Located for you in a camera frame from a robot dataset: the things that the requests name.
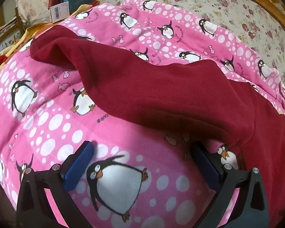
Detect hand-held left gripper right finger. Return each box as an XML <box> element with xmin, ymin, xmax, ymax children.
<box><xmin>191</xmin><ymin>141</ymin><xmax>270</xmax><ymax>228</ymax></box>

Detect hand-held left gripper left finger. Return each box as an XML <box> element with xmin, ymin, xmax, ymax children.
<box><xmin>15</xmin><ymin>141</ymin><xmax>95</xmax><ymax>228</ymax></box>

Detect dark red fleece pants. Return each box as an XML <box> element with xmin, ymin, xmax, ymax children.
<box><xmin>29</xmin><ymin>24</ymin><xmax>285</xmax><ymax>228</ymax></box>

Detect pink penguin print blanket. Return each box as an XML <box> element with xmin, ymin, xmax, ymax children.
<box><xmin>0</xmin><ymin>0</ymin><xmax>285</xmax><ymax>228</ymax></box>

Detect yellow cloth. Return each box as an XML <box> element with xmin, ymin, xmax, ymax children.
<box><xmin>0</xmin><ymin>3</ymin><xmax>98</xmax><ymax>60</ymax></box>

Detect white paper tag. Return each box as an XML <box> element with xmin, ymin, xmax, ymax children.
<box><xmin>50</xmin><ymin>1</ymin><xmax>69</xmax><ymax>23</ymax></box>

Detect wooden chair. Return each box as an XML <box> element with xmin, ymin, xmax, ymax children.
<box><xmin>0</xmin><ymin>7</ymin><xmax>24</xmax><ymax>53</ymax></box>

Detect floral bedsheet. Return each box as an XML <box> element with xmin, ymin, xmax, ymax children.
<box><xmin>95</xmin><ymin>0</ymin><xmax>285</xmax><ymax>95</ymax></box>

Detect floral pillow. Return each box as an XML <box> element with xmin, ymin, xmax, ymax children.
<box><xmin>14</xmin><ymin>0</ymin><xmax>53</xmax><ymax>25</ymax></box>

